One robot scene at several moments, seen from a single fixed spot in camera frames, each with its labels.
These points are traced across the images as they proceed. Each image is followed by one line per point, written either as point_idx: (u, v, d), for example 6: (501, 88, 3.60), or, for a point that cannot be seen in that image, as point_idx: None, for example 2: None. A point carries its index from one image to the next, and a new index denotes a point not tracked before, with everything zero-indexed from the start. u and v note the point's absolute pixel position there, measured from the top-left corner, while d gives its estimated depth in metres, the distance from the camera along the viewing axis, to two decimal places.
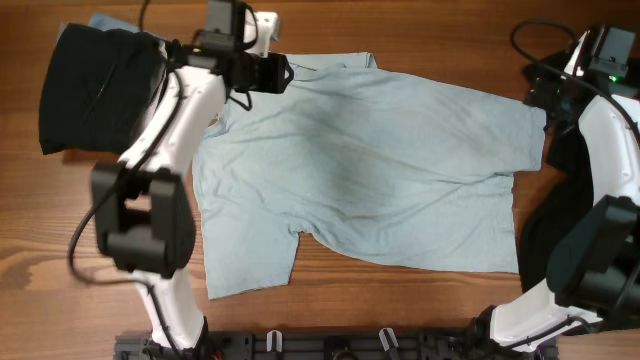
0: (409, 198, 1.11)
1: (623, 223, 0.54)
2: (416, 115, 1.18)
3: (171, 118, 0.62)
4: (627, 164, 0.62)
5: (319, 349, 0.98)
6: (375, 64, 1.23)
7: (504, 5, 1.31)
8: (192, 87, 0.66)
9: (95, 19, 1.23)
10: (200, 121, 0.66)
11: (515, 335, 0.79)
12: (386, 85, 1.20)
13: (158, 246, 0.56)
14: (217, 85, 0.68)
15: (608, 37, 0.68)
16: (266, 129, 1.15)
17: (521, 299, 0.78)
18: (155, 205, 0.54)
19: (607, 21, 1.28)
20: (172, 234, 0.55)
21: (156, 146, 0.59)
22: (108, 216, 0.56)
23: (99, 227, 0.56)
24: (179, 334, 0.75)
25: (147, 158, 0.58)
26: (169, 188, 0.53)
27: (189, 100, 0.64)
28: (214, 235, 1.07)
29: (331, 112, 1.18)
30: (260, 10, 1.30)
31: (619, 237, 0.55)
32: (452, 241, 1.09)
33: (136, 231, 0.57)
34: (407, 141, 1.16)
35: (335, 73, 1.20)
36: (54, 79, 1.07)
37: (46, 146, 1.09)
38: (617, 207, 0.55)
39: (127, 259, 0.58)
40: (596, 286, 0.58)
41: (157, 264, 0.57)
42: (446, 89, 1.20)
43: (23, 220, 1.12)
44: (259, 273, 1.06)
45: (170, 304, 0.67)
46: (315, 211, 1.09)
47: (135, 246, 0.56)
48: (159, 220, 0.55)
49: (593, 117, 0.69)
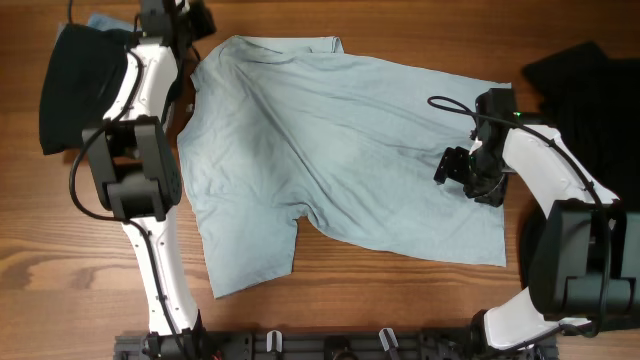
0: (399, 185, 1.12)
1: (582, 222, 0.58)
2: (396, 100, 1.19)
3: (135, 86, 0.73)
4: (561, 173, 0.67)
5: (319, 349, 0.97)
6: (340, 48, 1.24)
7: (504, 6, 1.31)
8: (146, 58, 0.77)
9: (93, 19, 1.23)
10: (161, 88, 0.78)
11: (512, 340, 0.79)
12: (356, 70, 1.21)
13: (152, 182, 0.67)
14: (168, 56, 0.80)
15: (497, 96, 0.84)
16: (245, 118, 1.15)
17: (512, 305, 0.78)
18: (143, 143, 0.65)
19: (605, 22, 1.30)
20: (162, 171, 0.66)
21: (131, 101, 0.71)
22: (101, 161, 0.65)
23: (98, 179, 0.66)
24: (177, 307, 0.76)
25: (125, 112, 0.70)
26: (151, 126, 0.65)
27: (148, 69, 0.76)
28: (213, 234, 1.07)
29: (309, 99, 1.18)
30: (260, 9, 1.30)
31: (580, 236, 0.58)
32: (444, 230, 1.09)
33: (131, 177, 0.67)
34: (389, 128, 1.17)
35: (301, 57, 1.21)
36: (54, 81, 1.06)
37: (46, 147, 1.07)
38: (570, 211, 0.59)
39: (127, 202, 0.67)
40: (582, 292, 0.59)
41: (154, 201, 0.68)
42: (418, 72, 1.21)
43: (23, 220, 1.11)
44: (261, 266, 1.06)
45: (166, 254, 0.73)
46: (308, 196, 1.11)
47: (132, 187, 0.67)
48: (147, 159, 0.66)
49: (516, 149, 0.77)
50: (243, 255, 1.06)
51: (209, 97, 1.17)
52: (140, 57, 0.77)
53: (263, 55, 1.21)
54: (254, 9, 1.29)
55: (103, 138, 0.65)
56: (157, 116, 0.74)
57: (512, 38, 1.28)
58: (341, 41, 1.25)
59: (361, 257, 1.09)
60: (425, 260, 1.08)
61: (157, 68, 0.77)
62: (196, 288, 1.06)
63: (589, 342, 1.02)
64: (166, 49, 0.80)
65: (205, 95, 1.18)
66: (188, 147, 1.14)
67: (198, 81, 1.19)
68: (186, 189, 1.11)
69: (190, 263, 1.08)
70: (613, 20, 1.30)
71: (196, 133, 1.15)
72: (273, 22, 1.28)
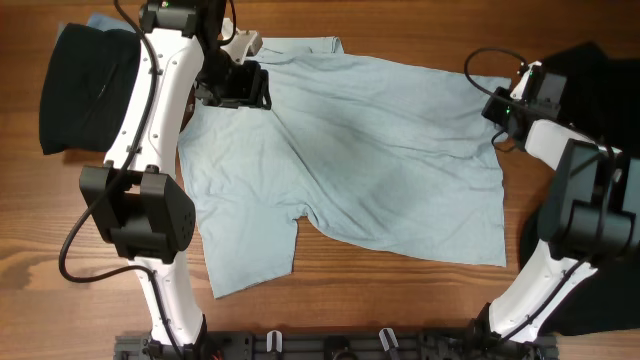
0: (397, 185, 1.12)
1: (588, 159, 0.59)
2: (395, 100, 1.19)
3: (146, 112, 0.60)
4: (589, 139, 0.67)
5: (319, 349, 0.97)
6: (341, 48, 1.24)
7: (504, 6, 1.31)
8: (167, 58, 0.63)
9: (93, 19, 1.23)
10: (183, 94, 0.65)
11: (515, 317, 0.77)
12: (357, 69, 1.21)
13: (159, 235, 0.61)
14: (194, 50, 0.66)
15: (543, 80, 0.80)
16: (245, 119, 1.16)
17: (516, 282, 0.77)
18: (149, 204, 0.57)
19: (605, 22, 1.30)
20: (171, 228, 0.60)
21: (139, 141, 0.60)
22: (105, 214, 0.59)
23: (101, 224, 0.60)
24: (178, 328, 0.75)
25: (132, 156, 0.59)
26: (161, 188, 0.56)
27: (164, 77, 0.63)
28: (213, 235, 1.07)
29: (309, 98, 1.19)
30: (260, 9, 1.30)
31: (588, 169, 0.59)
32: (443, 231, 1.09)
33: (137, 224, 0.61)
34: (388, 128, 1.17)
35: (302, 57, 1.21)
36: (53, 79, 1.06)
37: (46, 147, 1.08)
38: (581, 147, 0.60)
39: (132, 244, 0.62)
40: (583, 222, 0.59)
41: (160, 249, 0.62)
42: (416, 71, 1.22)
43: (23, 219, 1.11)
44: (261, 266, 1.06)
45: (170, 290, 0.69)
46: (307, 196, 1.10)
47: (135, 236, 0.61)
48: (154, 217, 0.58)
49: (536, 138, 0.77)
50: (243, 255, 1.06)
51: None
52: (155, 54, 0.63)
53: (263, 55, 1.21)
54: (255, 9, 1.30)
55: (108, 195, 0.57)
56: (172, 147, 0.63)
57: (512, 38, 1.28)
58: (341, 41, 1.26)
59: (361, 257, 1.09)
60: (425, 260, 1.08)
61: (176, 74, 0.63)
62: (197, 288, 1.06)
63: (589, 342, 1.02)
64: (190, 42, 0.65)
65: None
66: (188, 147, 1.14)
67: None
68: (185, 189, 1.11)
69: (190, 263, 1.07)
70: (614, 21, 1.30)
71: (197, 133, 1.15)
72: (273, 22, 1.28)
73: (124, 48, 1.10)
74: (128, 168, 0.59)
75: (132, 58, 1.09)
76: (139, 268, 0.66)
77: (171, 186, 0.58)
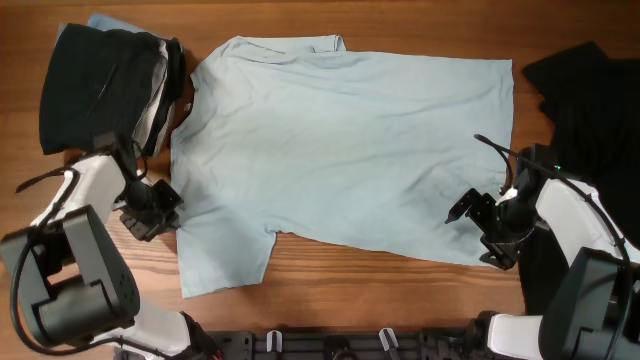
0: (394, 185, 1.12)
1: (603, 277, 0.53)
2: (395, 100, 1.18)
3: (65, 190, 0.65)
4: (591, 225, 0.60)
5: (319, 349, 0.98)
6: (343, 48, 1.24)
7: (505, 5, 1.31)
8: (85, 165, 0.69)
9: (93, 19, 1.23)
10: (102, 195, 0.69)
11: (510, 353, 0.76)
12: (358, 67, 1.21)
13: (95, 290, 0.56)
14: (110, 162, 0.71)
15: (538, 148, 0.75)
16: (240, 120, 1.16)
17: (515, 321, 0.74)
18: (78, 240, 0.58)
19: (605, 22, 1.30)
20: (108, 272, 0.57)
21: (63, 202, 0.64)
22: (31, 281, 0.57)
23: (27, 301, 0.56)
24: (169, 346, 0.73)
25: (55, 212, 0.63)
26: (82, 218, 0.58)
27: (84, 175, 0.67)
28: (204, 236, 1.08)
29: (307, 98, 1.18)
30: (260, 9, 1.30)
31: (604, 289, 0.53)
32: (442, 232, 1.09)
33: (67, 292, 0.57)
34: (386, 129, 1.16)
35: (304, 58, 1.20)
36: (55, 78, 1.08)
37: (46, 147, 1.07)
38: (595, 260, 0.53)
39: (73, 326, 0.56)
40: (594, 348, 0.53)
41: (106, 318, 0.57)
42: (415, 71, 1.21)
43: (24, 220, 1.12)
44: (256, 266, 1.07)
45: (144, 335, 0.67)
46: (300, 198, 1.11)
47: (71, 308, 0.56)
48: (87, 264, 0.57)
49: (548, 199, 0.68)
50: (221, 257, 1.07)
51: (210, 96, 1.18)
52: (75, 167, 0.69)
53: (265, 55, 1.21)
54: (254, 9, 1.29)
55: (31, 253, 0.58)
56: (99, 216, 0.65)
57: (511, 39, 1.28)
58: (342, 40, 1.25)
59: (361, 257, 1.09)
60: (424, 260, 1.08)
61: (95, 171, 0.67)
62: None
63: None
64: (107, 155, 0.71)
65: (207, 94, 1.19)
66: (179, 147, 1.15)
67: (198, 81, 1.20)
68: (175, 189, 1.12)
69: None
70: (615, 21, 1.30)
71: (191, 133, 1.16)
72: (273, 22, 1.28)
73: (124, 48, 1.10)
74: (51, 220, 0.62)
75: (151, 70, 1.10)
76: (107, 339, 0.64)
77: (94, 217, 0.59)
